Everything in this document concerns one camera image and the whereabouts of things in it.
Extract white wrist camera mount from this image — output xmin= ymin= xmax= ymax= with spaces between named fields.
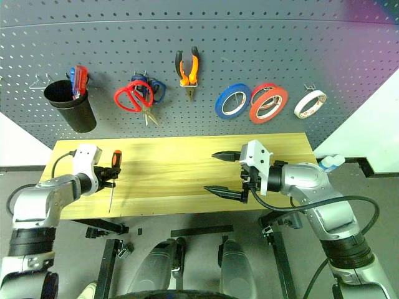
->
xmin=73 ymin=143 xmax=103 ymax=196
xmin=239 ymin=140 xmax=274 ymax=196

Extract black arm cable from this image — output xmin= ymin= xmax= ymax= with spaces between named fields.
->
xmin=251 ymin=188 xmax=380 ymax=299
xmin=6 ymin=150 xmax=77 ymax=219

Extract grey perforated pegboard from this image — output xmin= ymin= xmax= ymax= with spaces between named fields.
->
xmin=0 ymin=0 xmax=399 ymax=150

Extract dark curved robot torso edge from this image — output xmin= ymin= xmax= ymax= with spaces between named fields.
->
xmin=110 ymin=289 xmax=250 ymax=299

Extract red handled screwdriver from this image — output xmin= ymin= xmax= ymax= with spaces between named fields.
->
xmin=72 ymin=65 xmax=90 ymax=100

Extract red handled scissors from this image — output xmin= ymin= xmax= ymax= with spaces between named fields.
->
xmin=113 ymin=81 xmax=155 ymax=125

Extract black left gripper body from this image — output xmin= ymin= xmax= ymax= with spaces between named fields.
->
xmin=93 ymin=166 xmax=108 ymax=189

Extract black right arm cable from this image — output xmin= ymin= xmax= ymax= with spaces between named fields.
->
xmin=251 ymin=188 xmax=380 ymax=299

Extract silver rounded leg shell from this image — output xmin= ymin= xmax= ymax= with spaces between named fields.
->
xmin=127 ymin=238 xmax=188 ymax=295
xmin=218 ymin=239 xmax=258 ymax=295

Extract orange black screwdriver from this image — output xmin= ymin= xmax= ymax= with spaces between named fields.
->
xmin=108 ymin=149 xmax=123 ymax=214

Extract small red tape roll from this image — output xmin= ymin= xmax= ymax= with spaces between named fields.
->
xmin=251 ymin=82 xmax=277 ymax=103

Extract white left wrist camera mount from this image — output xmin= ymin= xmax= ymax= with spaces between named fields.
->
xmin=73 ymin=143 xmax=103 ymax=196

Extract white tape roll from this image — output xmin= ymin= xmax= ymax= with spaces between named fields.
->
xmin=294 ymin=90 xmax=328 ymax=120

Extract blue tape roll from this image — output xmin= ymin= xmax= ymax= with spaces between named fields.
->
xmin=214 ymin=83 xmax=252 ymax=120

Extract blue handled scissors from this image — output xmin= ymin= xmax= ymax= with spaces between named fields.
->
xmin=130 ymin=70 xmax=167 ymax=127

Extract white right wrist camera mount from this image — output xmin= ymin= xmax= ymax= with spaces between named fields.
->
xmin=239 ymin=140 xmax=274 ymax=196

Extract black metal table frame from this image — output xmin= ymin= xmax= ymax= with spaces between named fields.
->
xmin=70 ymin=211 xmax=297 ymax=299

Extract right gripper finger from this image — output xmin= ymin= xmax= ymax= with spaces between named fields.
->
xmin=203 ymin=185 xmax=243 ymax=201
xmin=211 ymin=150 xmax=243 ymax=162

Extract black wall baseboard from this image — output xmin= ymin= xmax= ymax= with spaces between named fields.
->
xmin=0 ymin=166 xmax=47 ymax=173
xmin=342 ymin=157 xmax=399 ymax=179

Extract small black silver clamp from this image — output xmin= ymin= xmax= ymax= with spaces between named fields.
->
xmin=117 ymin=242 xmax=134 ymax=259

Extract black plastic cup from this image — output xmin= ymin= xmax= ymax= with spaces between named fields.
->
xmin=43 ymin=79 xmax=97 ymax=134

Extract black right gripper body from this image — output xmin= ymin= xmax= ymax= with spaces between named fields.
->
xmin=239 ymin=163 xmax=262 ymax=205

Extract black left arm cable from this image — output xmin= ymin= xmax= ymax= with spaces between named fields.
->
xmin=6 ymin=150 xmax=77 ymax=219

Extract black floor tape strip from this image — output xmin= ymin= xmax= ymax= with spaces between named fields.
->
xmin=170 ymin=224 xmax=234 ymax=239

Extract orange black needle-nose pliers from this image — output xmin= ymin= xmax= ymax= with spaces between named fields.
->
xmin=175 ymin=45 xmax=200 ymax=102

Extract large red tape roll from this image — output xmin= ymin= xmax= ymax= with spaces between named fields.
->
xmin=249 ymin=86 xmax=289 ymax=125

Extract pale rounded floor object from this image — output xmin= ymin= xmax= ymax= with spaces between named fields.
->
xmin=76 ymin=280 xmax=99 ymax=299

